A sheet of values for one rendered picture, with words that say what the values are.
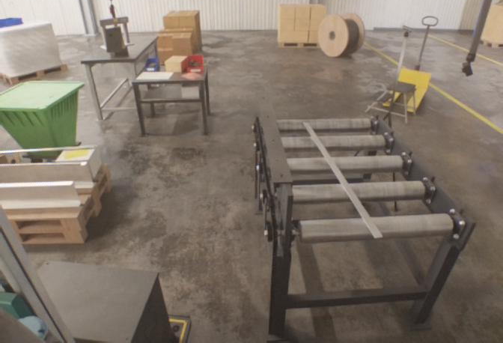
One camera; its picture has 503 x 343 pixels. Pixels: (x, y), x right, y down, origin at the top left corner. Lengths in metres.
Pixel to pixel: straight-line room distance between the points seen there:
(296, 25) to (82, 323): 8.57
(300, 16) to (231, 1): 3.32
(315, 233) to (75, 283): 1.11
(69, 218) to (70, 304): 1.45
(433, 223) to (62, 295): 1.76
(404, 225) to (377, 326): 0.90
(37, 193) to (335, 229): 2.42
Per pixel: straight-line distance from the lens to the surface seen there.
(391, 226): 1.76
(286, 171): 1.53
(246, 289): 2.50
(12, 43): 8.02
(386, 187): 2.01
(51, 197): 3.13
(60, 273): 1.73
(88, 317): 1.52
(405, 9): 13.28
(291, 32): 9.26
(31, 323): 0.90
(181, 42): 7.39
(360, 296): 2.15
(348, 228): 1.68
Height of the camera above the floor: 2.02
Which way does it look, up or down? 31 degrees down
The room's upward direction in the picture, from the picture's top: straight up
